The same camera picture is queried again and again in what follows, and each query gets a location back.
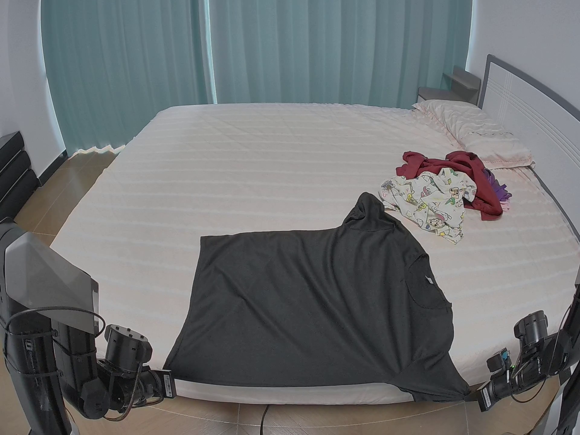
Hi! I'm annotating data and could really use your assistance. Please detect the dark red garment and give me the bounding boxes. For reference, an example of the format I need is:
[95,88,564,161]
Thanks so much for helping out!
[395,150,504,222]

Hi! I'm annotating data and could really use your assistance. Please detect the black chest of drawers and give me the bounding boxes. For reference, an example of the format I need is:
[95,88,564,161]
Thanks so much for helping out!
[0,130,40,218]

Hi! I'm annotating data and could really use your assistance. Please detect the white printed pyjama top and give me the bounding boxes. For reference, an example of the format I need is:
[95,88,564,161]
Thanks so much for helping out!
[378,168,480,246]

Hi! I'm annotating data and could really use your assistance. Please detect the blue-green curtain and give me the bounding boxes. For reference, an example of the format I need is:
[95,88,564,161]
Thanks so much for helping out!
[41,0,216,157]
[206,0,474,108]

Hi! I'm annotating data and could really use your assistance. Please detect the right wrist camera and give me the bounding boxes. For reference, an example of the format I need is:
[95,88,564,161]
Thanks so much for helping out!
[486,349,514,376]

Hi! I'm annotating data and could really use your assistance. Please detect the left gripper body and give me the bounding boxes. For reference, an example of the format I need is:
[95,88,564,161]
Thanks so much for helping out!
[136,367,177,402]

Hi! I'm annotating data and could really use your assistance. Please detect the grey bedside table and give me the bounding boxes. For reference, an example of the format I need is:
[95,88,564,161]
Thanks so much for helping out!
[417,65,482,105]

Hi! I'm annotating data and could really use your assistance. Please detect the pale pink pillow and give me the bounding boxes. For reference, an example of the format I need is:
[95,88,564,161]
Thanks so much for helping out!
[411,99,535,169]

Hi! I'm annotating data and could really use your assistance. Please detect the black T-shirt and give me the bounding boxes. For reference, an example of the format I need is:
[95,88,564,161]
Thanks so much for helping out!
[163,192,472,402]

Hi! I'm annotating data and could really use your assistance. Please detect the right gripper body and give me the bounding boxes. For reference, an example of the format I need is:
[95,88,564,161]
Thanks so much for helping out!
[476,372,517,413]

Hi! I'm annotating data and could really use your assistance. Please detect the purple garment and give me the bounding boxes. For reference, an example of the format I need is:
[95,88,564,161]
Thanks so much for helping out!
[485,168,515,203]

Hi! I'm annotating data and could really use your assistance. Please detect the bed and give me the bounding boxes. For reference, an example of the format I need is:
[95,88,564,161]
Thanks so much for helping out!
[49,54,580,407]

